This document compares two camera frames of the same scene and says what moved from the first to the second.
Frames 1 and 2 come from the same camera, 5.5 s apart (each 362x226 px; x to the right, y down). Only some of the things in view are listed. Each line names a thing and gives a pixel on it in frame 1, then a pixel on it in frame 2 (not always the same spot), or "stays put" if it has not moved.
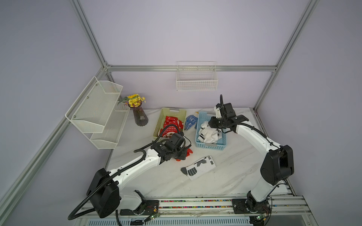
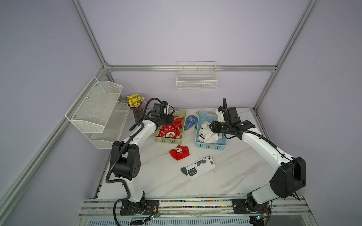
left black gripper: (182, 156) -> (170, 120)
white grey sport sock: (199, 168) stays put
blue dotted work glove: (191, 121) stays put
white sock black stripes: (209, 135) stays put
